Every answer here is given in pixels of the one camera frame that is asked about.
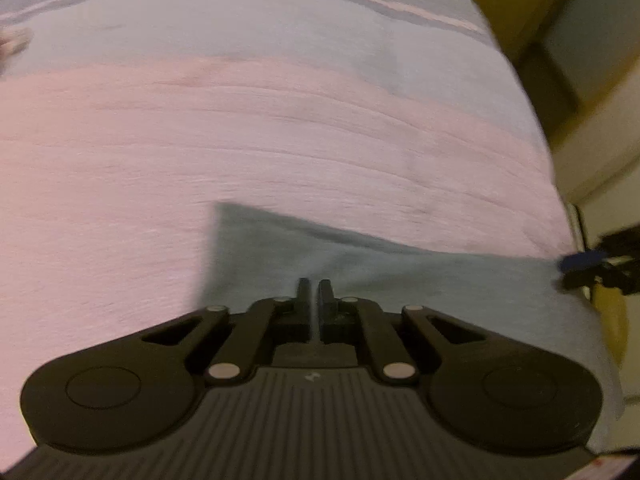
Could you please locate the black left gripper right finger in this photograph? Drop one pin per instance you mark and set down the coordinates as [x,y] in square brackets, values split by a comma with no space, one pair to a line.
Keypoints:
[362,324]

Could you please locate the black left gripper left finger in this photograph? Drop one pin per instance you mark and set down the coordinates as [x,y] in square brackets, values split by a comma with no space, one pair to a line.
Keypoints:
[256,334]

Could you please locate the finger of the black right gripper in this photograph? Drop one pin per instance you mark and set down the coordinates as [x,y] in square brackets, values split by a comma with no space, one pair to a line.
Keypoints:
[581,260]
[585,280]

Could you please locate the grey-green knitted cloth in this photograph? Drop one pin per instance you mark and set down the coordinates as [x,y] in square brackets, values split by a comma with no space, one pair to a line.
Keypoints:
[253,254]

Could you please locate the pink and grey bedspread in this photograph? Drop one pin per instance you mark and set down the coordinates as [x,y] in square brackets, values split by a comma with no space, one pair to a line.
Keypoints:
[124,122]

